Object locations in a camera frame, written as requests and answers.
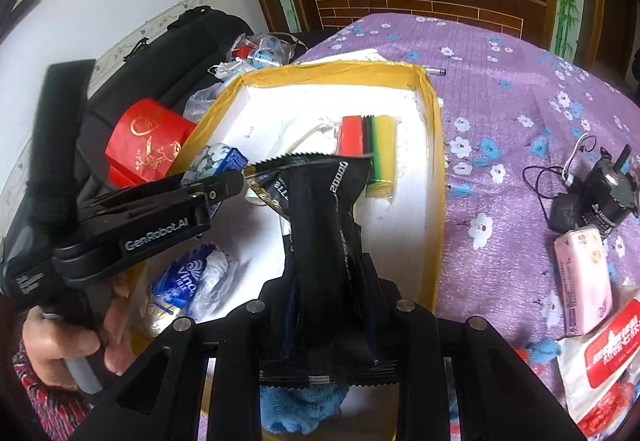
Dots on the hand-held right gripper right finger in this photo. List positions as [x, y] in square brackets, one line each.
[395, 326]

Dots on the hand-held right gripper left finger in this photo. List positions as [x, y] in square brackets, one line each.
[272, 321]

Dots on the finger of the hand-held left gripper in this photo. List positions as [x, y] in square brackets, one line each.
[220, 188]

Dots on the blue white floral tissue packet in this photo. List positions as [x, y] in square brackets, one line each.
[222, 160]

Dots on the black foil packet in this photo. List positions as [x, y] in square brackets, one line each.
[320, 221]

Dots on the yellow cardboard box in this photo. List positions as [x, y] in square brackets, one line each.
[430, 221]

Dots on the pink tissue packet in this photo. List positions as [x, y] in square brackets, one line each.
[582, 281]

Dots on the person's left forearm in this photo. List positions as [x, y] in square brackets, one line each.
[50, 411]

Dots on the person's left hand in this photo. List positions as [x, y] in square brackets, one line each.
[55, 346]

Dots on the blue white striped tissue packet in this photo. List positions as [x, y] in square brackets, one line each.
[185, 278]

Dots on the red gift bag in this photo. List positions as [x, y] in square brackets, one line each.
[145, 141]

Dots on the blue towel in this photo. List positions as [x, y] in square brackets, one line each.
[300, 408]

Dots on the black foam roll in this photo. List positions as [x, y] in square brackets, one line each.
[57, 146]

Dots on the clear plastic bag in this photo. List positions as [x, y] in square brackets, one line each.
[260, 53]

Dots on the black suitcase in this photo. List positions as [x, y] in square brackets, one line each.
[150, 66]

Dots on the multicolour sponge stack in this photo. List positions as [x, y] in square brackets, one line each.
[385, 151]

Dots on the white paper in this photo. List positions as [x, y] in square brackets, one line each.
[350, 56]

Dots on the black power adapter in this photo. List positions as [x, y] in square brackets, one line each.
[567, 213]

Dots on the white red wipes packet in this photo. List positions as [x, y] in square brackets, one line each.
[610, 356]

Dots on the black cylindrical motor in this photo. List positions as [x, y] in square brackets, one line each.
[610, 196]

